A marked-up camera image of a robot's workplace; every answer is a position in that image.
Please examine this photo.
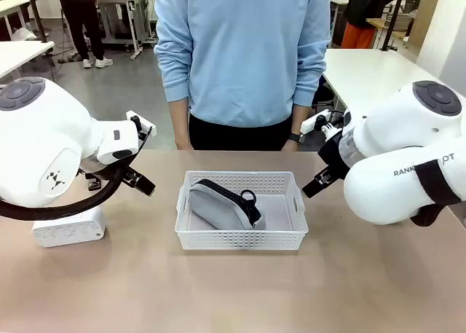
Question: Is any white table with rounded corner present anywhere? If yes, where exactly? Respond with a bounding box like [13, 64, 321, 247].
[0, 41, 55, 79]

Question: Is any black arm cable sleeve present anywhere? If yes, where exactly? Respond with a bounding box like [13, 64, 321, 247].
[410, 160, 462, 227]
[0, 164, 129, 222]

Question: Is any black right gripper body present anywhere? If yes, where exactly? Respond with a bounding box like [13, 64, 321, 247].
[316, 132, 352, 183]

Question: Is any brown cardboard box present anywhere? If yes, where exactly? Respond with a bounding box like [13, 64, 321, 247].
[407, 0, 442, 59]

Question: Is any large white table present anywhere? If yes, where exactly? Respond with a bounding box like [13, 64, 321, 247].
[322, 48, 447, 111]

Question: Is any white rectangular device box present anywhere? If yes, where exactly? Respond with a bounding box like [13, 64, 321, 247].
[31, 204, 107, 248]

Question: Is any white perforated plastic basket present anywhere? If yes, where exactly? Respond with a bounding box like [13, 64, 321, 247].
[174, 170, 310, 252]

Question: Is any person in orange trousers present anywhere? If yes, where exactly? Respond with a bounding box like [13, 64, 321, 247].
[341, 0, 405, 50]

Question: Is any wooden table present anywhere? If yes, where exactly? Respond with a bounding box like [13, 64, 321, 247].
[366, 17, 414, 44]

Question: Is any person's right forearm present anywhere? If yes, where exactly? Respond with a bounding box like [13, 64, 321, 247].
[168, 100, 191, 141]

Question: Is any black right arm cable sleeve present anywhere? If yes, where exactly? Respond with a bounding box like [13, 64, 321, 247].
[410, 160, 462, 227]

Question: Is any person in black clothes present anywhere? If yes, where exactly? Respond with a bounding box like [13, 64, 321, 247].
[54, 0, 114, 70]

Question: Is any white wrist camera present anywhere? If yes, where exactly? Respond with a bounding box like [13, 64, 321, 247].
[300, 109, 334, 133]
[126, 110, 157, 139]

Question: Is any person's left forearm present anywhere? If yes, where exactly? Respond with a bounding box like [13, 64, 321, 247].
[290, 104, 306, 136]

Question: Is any person in blue sweatshirt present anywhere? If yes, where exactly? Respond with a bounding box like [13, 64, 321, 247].
[153, 0, 332, 128]

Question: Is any black left arm cable sleeve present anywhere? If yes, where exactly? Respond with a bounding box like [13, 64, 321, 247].
[0, 164, 129, 222]

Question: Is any grey pouch with black zipper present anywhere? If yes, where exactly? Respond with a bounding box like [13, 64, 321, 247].
[187, 179, 267, 232]

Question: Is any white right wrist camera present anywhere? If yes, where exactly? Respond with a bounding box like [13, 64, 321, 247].
[300, 109, 334, 133]

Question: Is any black pole stand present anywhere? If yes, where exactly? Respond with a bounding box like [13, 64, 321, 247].
[378, 0, 407, 52]
[25, 0, 50, 44]

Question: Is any person in blue sweater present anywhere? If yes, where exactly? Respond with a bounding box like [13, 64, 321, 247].
[189, 111, 293, 152]

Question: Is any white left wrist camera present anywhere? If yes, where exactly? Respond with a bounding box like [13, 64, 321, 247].
[126, 110, 157, 139]

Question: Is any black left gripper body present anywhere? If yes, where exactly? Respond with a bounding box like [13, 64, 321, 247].
[121, 125, 153, 171]

